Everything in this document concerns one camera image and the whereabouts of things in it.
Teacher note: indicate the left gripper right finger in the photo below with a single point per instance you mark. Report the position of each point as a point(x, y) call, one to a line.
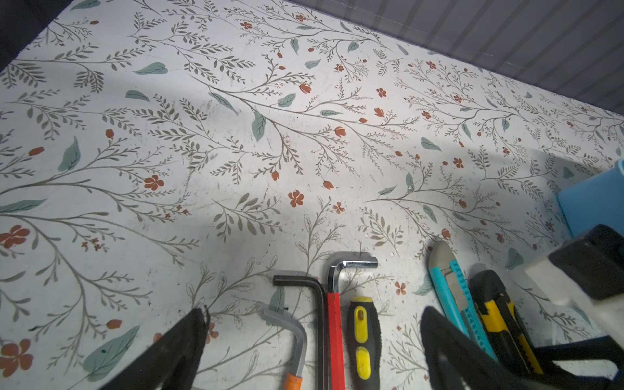
point(456, 362)

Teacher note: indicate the yellow black utility knife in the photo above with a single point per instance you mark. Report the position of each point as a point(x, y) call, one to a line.
point(503, 325)

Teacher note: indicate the black yellow screwdriver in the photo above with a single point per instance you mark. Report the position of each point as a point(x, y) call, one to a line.
point(364, 343)

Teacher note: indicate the teal utility knife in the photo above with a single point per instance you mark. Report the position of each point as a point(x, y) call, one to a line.
point(454, 296)

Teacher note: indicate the red handled hex key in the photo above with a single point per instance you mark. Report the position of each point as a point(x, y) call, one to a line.
point(341, 261)

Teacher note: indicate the orange pencil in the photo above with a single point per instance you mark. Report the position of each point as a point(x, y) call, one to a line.
point(293, 379)

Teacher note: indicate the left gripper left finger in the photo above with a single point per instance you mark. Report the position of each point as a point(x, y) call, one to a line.
point(171, 362)

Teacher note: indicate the blue plastic tool box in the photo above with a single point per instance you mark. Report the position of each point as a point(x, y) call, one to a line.
point(595, 201)

